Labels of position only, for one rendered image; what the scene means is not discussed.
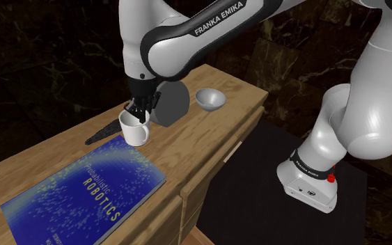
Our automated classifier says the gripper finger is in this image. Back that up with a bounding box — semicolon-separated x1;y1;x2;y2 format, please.
123;98;139;116
136;90;162;125

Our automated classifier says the blue book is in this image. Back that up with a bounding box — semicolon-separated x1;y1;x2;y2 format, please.
0;134;168;245

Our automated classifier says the wooden chest of drawers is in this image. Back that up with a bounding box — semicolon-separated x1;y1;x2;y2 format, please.
0;63;269;245

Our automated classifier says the white mug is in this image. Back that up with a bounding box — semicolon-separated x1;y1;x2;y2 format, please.
118;109;151;148

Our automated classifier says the grey bowl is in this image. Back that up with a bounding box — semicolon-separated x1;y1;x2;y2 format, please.
195;88;228;113

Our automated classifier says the grey round disc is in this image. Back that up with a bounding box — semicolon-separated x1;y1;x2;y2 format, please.
149;81;191;128

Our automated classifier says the black robot stand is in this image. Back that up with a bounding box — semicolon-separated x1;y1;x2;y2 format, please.
195;118;369;245

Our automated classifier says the black ridged long tool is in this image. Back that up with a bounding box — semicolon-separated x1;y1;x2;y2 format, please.
84;118;124;146

